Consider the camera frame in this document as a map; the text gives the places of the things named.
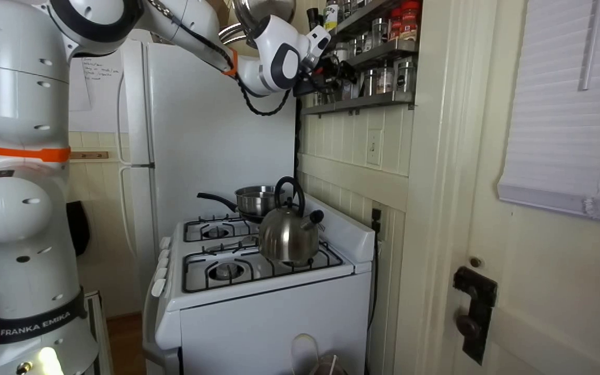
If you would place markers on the black door latch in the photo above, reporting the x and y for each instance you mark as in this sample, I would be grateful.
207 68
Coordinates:
473 324

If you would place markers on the steel kettle with black handle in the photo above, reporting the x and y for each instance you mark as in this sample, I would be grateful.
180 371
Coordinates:
288 234

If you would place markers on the metal wall spice rack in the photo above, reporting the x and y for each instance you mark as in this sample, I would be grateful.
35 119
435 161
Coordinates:
382 42

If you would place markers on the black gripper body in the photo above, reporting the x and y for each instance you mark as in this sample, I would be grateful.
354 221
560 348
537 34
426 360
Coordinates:
327 73

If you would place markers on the white window blind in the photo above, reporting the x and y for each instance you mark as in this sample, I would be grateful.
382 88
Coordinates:
553 153

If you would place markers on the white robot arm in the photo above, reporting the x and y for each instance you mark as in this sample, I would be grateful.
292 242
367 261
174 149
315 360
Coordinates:
45 325

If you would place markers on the steel saucepan black handle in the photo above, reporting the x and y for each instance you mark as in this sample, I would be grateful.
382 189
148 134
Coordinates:
251 202

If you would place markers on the white gas stove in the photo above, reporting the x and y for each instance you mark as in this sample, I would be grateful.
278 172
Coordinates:
218 307

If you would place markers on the white refrigerator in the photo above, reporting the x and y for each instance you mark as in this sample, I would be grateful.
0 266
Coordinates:
157 138

